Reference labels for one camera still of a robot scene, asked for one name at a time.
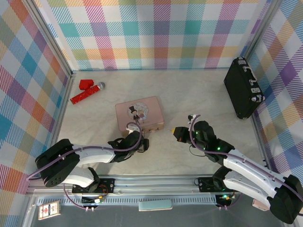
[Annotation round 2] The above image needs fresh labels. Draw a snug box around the red card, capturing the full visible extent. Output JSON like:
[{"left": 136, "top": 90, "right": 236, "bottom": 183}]
[{"left": 37, "top": 200, "right": 61, "bottom": 221}]

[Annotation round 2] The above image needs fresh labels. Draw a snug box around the black briefcase with metal fittings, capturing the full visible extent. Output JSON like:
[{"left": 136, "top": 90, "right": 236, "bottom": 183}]
[{"left": 223, "top": 56, "right": 265, "bottom": 120}]

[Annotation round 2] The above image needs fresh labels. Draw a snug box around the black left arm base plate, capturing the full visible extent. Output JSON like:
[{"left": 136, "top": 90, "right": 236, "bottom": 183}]
[{"left": 72, "top": 178, "right": 116, "bottom": 193}]

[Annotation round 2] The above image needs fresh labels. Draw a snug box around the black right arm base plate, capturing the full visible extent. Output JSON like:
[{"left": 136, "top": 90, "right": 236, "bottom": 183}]
[{"left": 197, "top": 176, "right": 241, "bottom": 193}]

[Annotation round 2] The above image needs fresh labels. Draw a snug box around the small circuit board with wires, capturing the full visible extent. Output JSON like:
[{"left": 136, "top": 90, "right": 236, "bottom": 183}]
[
  {"left": 215, "top": 193, "right": 234, "bottom": 205},
  {"left": 81, "top": 195, "right": 105, "bottom": 205}
]

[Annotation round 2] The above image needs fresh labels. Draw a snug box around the thin black cable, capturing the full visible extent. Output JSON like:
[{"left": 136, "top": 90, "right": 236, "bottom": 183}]
[{"left": 188, "top": 144, "right": 207, "bottom": 157}]

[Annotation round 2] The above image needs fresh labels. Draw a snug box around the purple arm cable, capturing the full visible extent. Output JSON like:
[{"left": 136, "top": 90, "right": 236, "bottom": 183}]
[
  {"left": 27, "top": 122, "right": 144, "bottom": 210},
  {"left": 188, "top": 115, "right": 303, "bottom": 216}
]

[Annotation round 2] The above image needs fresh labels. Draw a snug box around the pink tin box with cartoon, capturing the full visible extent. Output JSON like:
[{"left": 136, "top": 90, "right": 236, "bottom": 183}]
[{"left": 115, "top": 96, "right": 165, "bottom": 137}]

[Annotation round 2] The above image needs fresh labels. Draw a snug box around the aluminium frame post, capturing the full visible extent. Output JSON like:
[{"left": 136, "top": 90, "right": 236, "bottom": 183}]
[
  {"left": 245, "top": 0, "right": 284, "bottom": 62},
  {"left": 23, "top": 0, "right": 73, "bottom": 78}
]

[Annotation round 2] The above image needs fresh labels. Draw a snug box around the light blue eraser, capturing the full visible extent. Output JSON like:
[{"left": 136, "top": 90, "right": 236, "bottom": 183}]
[{"left": 138, "top": 199, "right": 173, "bottom": 212}]

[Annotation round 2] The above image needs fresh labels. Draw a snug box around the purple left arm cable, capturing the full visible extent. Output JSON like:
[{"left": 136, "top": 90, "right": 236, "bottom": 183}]
[{"left": 27, "top": 122, "right": 144, "bottom": 210}]

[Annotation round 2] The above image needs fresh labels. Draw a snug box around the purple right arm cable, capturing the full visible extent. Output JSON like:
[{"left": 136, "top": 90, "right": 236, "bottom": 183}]
[{"left": 188, "top": 115, "right": 303, "bottom": 216}]

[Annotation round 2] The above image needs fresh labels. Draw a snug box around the small red block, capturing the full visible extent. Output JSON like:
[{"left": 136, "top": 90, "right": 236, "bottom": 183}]
[{"left": 79, "top": 79, "right": 95, "bottom": 92}]

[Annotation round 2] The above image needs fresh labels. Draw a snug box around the red glitter toy microphone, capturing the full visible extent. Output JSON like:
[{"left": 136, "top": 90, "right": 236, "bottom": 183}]
[{"left": 70, "top": 81, "right": 107, "bottom": 105}]

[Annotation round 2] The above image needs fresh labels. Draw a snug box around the grey slotted cable duct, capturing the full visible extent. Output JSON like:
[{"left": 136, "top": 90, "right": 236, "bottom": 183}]
[{"left": 35, "top": 196, "right": 218, "bottom": 205}]

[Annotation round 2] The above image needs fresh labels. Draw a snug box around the long aluminium frame rail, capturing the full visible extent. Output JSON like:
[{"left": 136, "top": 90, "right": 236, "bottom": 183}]
[{"left": 26, "top": 174, "right": 288, "bottom": 197}]

